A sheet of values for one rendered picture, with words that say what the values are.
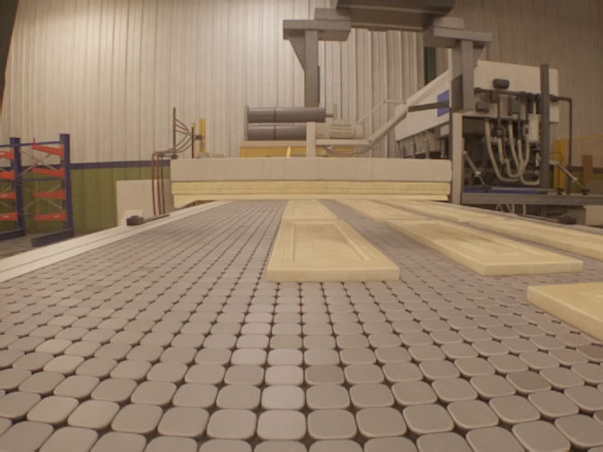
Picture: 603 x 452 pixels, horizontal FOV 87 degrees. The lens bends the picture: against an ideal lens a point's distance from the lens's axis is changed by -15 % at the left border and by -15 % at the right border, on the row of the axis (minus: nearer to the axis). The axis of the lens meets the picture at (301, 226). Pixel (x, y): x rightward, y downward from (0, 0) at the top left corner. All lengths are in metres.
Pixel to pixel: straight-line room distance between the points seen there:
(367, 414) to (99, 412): 0.17
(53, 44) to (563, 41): 10.97
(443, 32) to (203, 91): 6.93
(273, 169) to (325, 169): 0.40
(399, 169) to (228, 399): 2.79
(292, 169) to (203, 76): 5.04
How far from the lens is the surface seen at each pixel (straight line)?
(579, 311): 0.43
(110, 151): 8.04
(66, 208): 7.82
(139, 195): 3.52
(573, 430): 0.27
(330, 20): 0.76
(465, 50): 0.82
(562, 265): 0.69
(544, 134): 3.94
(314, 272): 0.53
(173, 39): 8.05
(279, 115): 6.51
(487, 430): 0.25
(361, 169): 2.90
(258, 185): 2.87
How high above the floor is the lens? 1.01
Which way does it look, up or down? 7 degrees down
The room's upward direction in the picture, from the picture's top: straight up
